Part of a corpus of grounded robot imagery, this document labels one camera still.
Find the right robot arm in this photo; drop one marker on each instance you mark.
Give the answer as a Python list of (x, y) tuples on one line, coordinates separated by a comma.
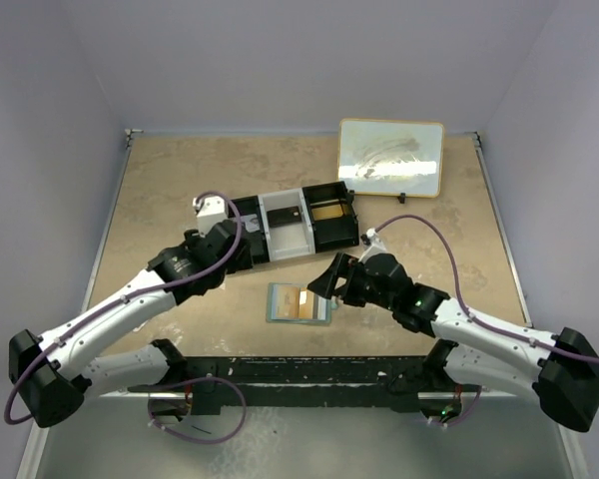
[(559, 372)]

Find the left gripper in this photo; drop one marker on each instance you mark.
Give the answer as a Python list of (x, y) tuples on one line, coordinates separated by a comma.
[(242, 263)]

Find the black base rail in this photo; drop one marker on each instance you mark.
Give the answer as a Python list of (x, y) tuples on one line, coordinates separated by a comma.
[(399, 383)]

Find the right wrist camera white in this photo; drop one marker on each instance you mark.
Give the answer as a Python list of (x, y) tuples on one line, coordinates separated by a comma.
[(373, 245)]

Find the green card holder wallet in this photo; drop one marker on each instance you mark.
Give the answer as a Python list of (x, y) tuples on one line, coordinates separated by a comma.
[(290, 303)]

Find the silver VIP card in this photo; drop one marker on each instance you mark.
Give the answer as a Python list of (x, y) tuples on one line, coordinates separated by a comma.
[(251, 223)]

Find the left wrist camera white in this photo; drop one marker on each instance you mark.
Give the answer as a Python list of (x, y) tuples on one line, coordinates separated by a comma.
[(209, 210)]

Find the black white sorting tray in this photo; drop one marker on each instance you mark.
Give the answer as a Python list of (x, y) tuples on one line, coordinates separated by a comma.
[(309, 237)]

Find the gold card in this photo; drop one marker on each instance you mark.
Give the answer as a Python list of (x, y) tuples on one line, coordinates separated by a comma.
[(327, 211)]

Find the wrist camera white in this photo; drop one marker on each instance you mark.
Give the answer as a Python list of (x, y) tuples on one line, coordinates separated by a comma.
[(209, 210), (373, 245)]

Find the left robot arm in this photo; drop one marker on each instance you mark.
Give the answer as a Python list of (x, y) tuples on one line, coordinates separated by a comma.
[(55, 372)]

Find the orange card in wallet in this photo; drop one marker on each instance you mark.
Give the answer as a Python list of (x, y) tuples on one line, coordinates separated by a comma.
[(307, 305)]

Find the white board wooden frame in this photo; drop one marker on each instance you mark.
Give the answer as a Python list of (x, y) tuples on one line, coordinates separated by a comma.
[(391, 158)]

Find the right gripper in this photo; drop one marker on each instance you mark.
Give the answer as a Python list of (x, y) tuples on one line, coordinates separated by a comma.
[(326, 283)]

